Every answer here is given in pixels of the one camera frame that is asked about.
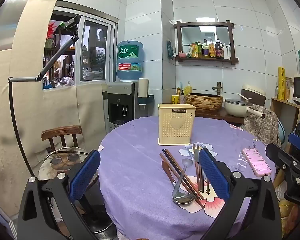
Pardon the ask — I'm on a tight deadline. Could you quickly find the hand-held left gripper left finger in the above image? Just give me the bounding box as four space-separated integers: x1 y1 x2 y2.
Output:
17 149 102 240

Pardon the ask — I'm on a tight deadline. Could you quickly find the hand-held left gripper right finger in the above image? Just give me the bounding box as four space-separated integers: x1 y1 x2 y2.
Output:
198 148 283 240

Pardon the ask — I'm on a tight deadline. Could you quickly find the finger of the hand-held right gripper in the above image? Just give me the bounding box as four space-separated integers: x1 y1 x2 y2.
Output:
266 143 300 207
288 132 300 155

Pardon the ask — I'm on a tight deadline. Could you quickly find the utensils group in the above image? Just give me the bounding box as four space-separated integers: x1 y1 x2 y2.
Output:
193 147 202 192

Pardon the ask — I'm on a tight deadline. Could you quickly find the silver metal spoon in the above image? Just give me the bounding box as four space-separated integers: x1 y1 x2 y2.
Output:
172 158 193 197

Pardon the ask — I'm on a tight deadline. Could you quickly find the cream perforated utensil holder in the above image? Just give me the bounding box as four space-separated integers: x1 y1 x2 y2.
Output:
157 103 197 146

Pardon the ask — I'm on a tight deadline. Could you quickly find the blue basin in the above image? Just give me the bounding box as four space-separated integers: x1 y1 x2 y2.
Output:
277 120 287 145

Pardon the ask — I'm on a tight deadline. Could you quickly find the pink smartphone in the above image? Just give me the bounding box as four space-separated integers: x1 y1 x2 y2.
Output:
242 147 272 177

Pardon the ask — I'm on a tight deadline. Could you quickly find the floral cloth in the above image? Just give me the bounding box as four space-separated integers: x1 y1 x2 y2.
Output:
242 104 282 147

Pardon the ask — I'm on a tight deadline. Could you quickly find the wooden shelf unit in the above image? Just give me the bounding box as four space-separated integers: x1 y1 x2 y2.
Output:
270 97 300 145

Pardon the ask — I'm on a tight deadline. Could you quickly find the black round base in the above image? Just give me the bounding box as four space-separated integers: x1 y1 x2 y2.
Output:
75 202 118 239

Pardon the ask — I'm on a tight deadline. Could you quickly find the wooden chair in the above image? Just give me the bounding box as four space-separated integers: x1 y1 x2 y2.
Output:
41 125 83 155

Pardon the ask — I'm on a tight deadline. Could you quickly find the purple floral tablecloth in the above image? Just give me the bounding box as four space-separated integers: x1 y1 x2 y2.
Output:
96 116 277 240

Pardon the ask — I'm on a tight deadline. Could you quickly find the dark wooden counter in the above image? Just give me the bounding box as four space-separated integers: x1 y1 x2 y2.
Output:
194 106 245 125

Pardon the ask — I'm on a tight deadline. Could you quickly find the yellow roll pack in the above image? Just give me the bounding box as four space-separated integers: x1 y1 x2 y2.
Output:
277 67 287 100

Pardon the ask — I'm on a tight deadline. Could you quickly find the cream cooking pot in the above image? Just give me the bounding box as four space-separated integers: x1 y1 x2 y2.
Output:
224 98 265 118

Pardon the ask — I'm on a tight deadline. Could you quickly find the cream brown rice cooker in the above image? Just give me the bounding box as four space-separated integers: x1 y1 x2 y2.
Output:
241 84 267 105

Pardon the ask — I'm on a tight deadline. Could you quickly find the woven pattern basin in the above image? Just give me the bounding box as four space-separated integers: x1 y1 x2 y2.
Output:
185 93 223 113

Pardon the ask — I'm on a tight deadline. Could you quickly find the beige felt cloth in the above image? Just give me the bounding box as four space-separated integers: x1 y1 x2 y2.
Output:
0 0 109 215

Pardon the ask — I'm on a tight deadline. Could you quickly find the grey water dispenser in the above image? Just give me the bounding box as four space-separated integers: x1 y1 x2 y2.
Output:
107 81 135 130

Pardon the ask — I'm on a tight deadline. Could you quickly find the bronze faucet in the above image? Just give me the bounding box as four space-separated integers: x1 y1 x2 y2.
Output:
212 81 223 95

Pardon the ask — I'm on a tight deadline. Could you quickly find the yellow soap dispenser bottle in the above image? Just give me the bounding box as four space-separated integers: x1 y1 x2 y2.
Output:
184 81 193 97

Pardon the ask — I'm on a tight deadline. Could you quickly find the black floor stand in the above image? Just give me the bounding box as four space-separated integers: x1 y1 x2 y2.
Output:
8 34 79 178

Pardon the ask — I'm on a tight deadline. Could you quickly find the window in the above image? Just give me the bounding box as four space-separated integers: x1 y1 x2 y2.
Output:
42 6 119 90

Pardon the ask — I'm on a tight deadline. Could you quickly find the blue water bottle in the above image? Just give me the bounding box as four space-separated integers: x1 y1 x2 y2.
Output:
116 41 144 82

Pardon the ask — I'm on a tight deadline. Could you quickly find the row of condiment bottles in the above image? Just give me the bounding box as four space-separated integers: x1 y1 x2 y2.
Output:
189 38 232 59

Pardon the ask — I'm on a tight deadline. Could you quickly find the green hanging packet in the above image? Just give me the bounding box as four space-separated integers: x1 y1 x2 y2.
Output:
166 40 176 60

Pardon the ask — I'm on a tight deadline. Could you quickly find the black green phone clamp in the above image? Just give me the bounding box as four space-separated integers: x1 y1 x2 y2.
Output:
59 15 80 34

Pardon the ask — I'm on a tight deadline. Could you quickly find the teal wall holder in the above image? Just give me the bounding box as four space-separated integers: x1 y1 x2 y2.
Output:
137 94 155 105

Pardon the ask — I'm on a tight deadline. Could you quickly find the dark wooden wall shelf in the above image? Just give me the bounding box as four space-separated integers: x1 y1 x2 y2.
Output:
174 20 239 67

